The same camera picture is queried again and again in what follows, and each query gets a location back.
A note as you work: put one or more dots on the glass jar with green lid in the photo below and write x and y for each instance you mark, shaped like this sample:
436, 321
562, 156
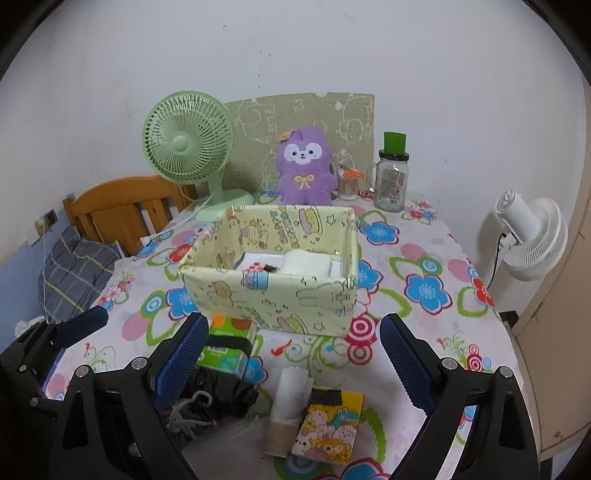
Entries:
390, 184

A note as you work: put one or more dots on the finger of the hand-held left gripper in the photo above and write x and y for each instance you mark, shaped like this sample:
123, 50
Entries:
81, 323

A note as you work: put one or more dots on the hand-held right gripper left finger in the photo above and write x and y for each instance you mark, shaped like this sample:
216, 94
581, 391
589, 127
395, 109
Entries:
182, 357

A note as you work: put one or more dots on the green tissue pack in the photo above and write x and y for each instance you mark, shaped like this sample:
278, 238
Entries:
221, 326

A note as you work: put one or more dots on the green printed board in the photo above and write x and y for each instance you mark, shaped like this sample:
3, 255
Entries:
258, 138

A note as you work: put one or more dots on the white folded towel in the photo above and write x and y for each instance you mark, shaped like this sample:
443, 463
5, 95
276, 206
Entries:
304, 263

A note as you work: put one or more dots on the yellow cartoon fabric storage box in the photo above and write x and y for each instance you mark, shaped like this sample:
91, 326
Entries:
277, 300

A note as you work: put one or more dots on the green desk fan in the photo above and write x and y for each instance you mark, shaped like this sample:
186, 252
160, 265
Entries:
180, 143

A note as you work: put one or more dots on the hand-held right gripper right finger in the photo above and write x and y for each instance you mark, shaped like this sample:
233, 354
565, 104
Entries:
406, 364

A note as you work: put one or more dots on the wall socket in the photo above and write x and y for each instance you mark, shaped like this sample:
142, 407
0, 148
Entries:
47, 219

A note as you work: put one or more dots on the yellow cartoon tissue pack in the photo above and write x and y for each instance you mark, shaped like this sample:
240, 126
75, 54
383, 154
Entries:
328, 429

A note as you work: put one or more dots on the white fan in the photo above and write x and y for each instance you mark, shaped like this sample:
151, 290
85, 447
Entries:
540, 240

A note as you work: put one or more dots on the grey plaid bedding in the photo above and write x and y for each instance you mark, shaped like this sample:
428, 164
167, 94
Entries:
74, 272

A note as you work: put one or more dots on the purple plush toy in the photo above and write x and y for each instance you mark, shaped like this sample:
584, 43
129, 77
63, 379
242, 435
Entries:
304, 184

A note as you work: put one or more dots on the white crumpled cloth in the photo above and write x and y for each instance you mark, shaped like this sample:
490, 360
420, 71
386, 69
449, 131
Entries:
28, 327

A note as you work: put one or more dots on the cotton swab container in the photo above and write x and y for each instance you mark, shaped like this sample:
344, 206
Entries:
348, 187

